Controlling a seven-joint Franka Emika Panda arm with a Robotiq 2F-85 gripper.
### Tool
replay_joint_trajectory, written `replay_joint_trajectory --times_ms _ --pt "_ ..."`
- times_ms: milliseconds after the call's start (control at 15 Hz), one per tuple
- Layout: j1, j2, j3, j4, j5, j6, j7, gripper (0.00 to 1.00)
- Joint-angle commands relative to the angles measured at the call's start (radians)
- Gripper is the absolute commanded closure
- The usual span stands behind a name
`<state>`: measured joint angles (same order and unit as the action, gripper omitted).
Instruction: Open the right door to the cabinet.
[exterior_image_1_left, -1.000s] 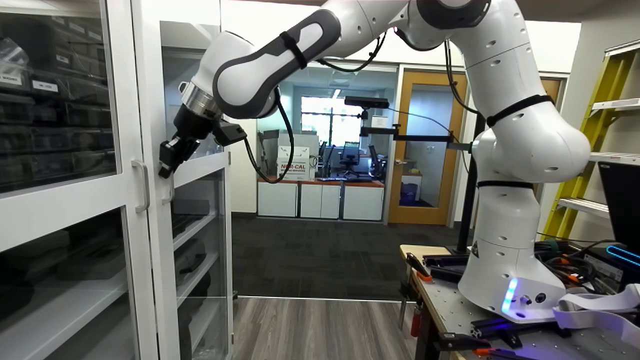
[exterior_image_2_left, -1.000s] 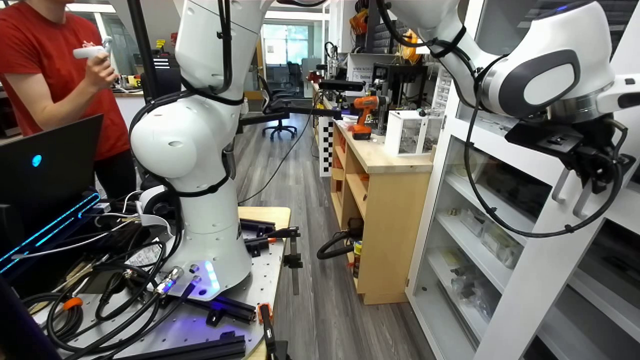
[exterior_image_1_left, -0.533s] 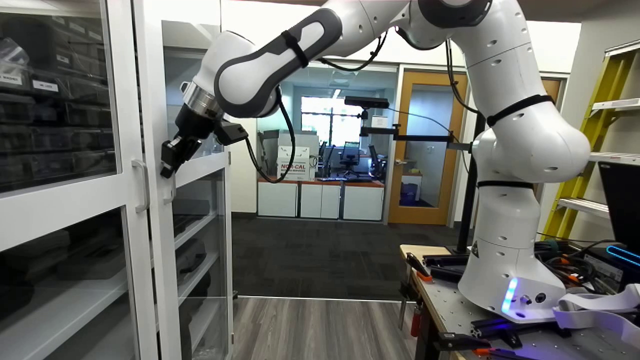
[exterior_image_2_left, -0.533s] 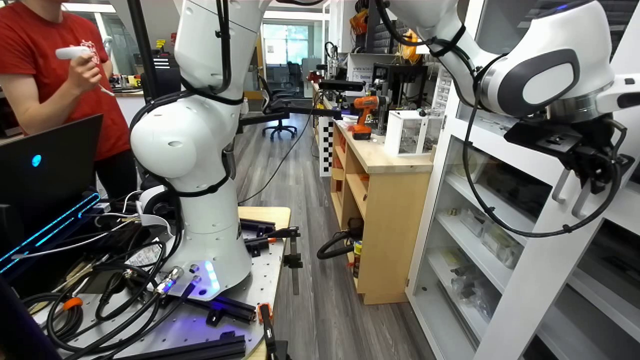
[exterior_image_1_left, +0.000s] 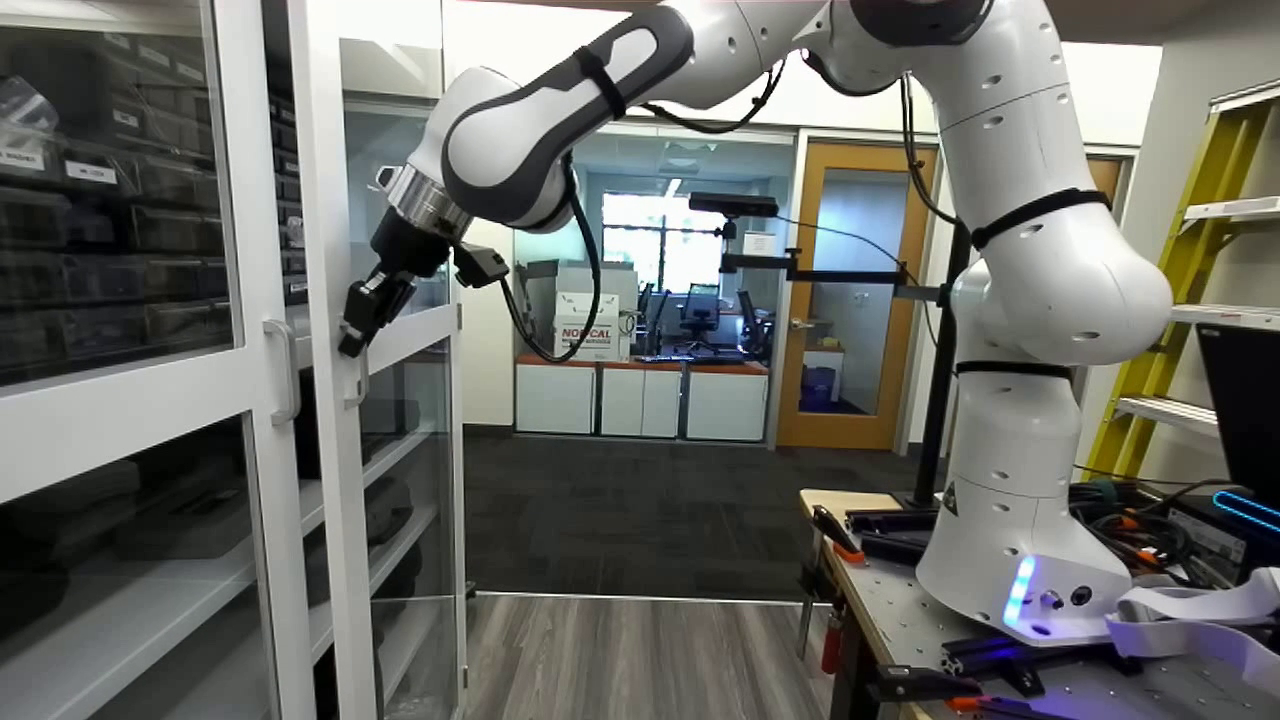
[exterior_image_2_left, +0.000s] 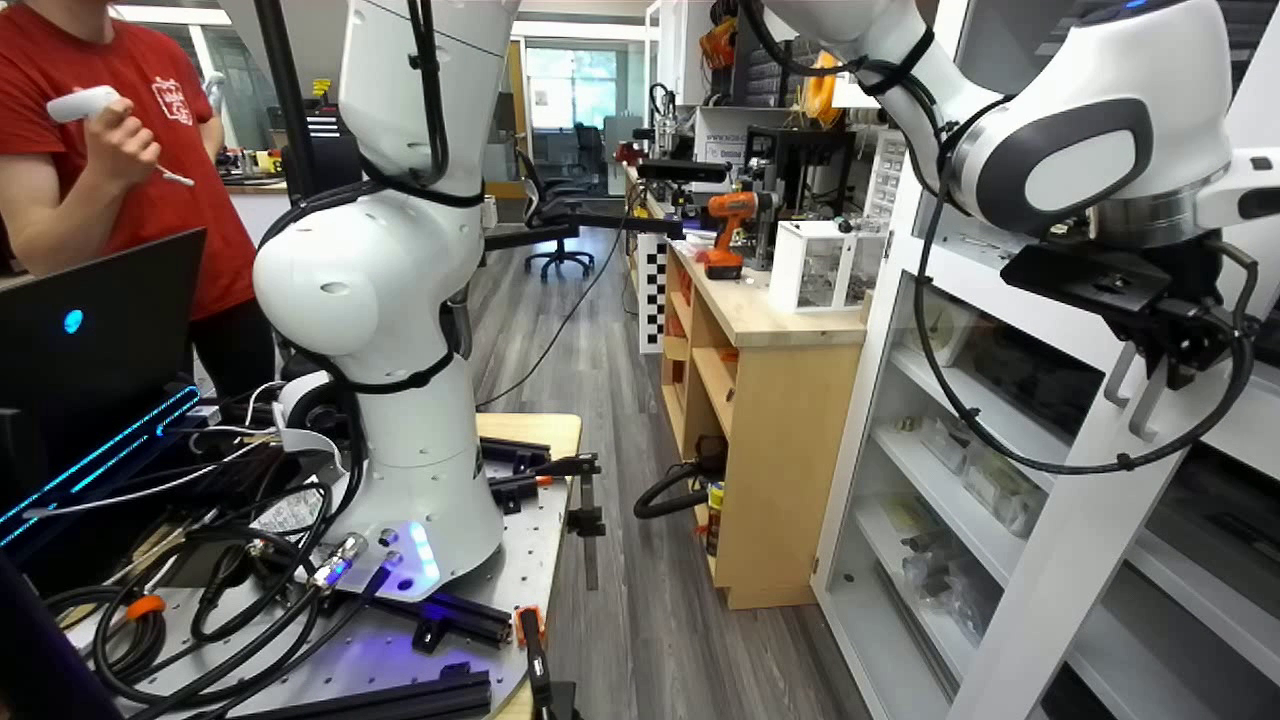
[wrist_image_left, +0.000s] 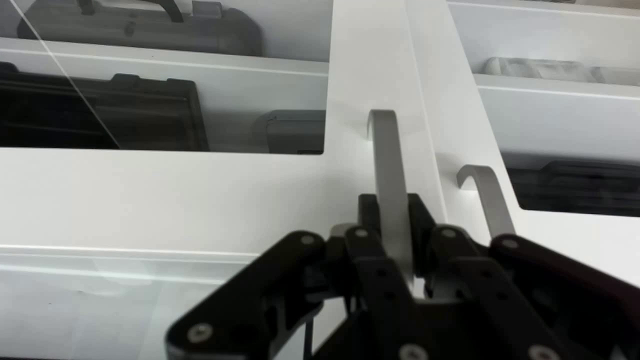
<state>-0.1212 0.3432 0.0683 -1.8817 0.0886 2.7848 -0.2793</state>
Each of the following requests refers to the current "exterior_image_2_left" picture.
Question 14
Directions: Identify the cabinet door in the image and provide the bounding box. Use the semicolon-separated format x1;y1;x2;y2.
812;128;1161;720
950;240;1280;720

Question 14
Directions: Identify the white glass door cabinet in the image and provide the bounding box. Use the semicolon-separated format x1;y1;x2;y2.
810;0;1280;720

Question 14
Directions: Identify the small parts drawer organizer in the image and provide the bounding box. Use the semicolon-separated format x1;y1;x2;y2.
863;128;908;223

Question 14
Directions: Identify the white clear box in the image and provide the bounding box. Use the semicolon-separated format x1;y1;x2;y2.
767;219;891;317

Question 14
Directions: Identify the wooden workbench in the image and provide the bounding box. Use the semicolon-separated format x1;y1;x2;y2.
658;238;869;611

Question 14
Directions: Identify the orange filament spool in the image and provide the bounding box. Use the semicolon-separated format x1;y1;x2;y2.
803;50;847;130

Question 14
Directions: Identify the checkerboard panel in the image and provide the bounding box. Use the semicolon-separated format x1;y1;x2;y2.
637;231;669;355

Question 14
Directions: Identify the office chair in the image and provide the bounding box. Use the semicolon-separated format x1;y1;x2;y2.
514;148;603;283

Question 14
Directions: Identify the window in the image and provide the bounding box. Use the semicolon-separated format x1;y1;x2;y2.
524;44;622;132

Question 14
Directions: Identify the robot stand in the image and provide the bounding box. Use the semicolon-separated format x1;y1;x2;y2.
0;411;584;720

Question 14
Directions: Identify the orange black clamp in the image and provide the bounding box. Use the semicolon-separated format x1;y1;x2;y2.
513;604;583;720

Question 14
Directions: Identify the person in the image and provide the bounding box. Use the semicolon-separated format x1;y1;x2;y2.
0;0;278;403

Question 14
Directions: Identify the black laptop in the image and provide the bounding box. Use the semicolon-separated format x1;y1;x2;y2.
0;228;209;591

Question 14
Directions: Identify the hand controller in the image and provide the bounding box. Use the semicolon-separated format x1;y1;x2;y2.
45;85;197;189

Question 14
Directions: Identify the grey cabinet door handle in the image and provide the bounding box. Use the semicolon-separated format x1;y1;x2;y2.
1103;340;1141;408
1128;362;1171;443

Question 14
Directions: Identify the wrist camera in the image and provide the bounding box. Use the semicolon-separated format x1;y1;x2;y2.
1000;243;1173;319

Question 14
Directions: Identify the black frame 3d printer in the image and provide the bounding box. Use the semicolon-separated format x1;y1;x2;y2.
738;124;861;273

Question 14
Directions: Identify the orange cordless drill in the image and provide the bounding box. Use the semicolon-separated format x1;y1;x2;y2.
696;190;763;282

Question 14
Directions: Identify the camera on mount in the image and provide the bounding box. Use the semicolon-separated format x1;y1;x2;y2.
484;157;733;252

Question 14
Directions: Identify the black hose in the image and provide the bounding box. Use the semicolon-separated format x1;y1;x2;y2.
632;435;730;521

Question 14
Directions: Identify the black aluminium rail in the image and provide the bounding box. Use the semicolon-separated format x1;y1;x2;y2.
375;590;515;655
478;435;553;475

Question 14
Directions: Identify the coil of black cable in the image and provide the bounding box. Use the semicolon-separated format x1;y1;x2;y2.
44;584;169;683

